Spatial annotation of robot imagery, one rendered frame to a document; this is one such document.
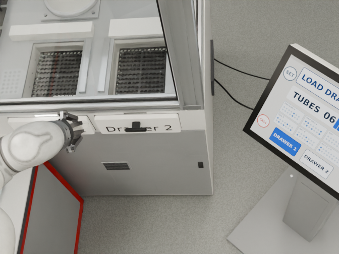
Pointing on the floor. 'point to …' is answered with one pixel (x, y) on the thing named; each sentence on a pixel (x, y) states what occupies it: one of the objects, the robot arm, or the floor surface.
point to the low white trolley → (43, 211)
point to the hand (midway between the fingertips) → (80, 126)
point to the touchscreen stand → (290, 220)
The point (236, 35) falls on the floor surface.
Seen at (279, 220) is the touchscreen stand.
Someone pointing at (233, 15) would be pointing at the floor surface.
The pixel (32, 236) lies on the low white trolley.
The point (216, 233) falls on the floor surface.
